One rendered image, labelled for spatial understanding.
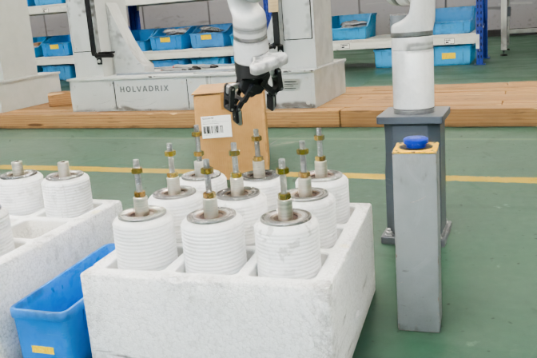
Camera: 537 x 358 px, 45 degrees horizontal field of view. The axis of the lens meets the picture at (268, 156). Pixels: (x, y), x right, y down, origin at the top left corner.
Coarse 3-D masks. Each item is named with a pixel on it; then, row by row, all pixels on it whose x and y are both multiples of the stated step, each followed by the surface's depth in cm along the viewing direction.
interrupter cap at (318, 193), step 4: (296, 188) 109; (312, 188) 109; (316, 188) 108; (320, 188) 108; (292, 192) 107; (296, 192) 107; (312, 192) 107; (316, 192) 107; (320, 192) 106; (324, 192) 106; (292, 196) 105; (296, 196) 106; (312, 196) 105; (316, 196) 104; (320, 196) 104; (324, 196) 104; (292, 200) 103; (296, 200) 103; (300, 200) 102; (304, 200) 102; (308, 200) 102; (312, 200) 102; (316, 200) 103
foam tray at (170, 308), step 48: (96, 288) 99; (144, 288) 96; (192, 288) 94; (240, 288) 91; (288, 288) 89; (336, 288) 92; (96, 336) 101; (144, 336) 98; (192, 336) 96; (240, 336) 93; (288, 336) 91; (336, 336) 92
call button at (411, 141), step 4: (412, 136) 107; (416, 136) 107; (420, 136) 107; (424, 136) 107; (404, 140) 106; (408, 140) 105; (412, 140) 104; (416, 140) 104; (420, 140) 104; (424, 140) 104; (408, 144) 105; (412, 144) 104; (416, 144) 104; (420, 144) 104; (424, 144) 105; (412, 148) 105; (416, 148) 105
